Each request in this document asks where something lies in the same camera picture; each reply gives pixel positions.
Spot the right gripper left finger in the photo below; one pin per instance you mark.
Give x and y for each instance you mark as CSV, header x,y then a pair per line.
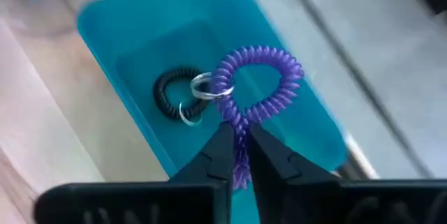
x,y
213,161

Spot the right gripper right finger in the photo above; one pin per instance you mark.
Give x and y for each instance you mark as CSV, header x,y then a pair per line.
x,y
276,168

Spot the black coil wristband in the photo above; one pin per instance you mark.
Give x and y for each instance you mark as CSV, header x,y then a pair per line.
x,y
160,91

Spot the purple coil wristband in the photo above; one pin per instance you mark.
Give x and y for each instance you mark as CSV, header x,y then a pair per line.
x,y
258,53

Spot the teal plastic bin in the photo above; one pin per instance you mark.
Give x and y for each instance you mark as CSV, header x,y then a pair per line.
x,y
157,35

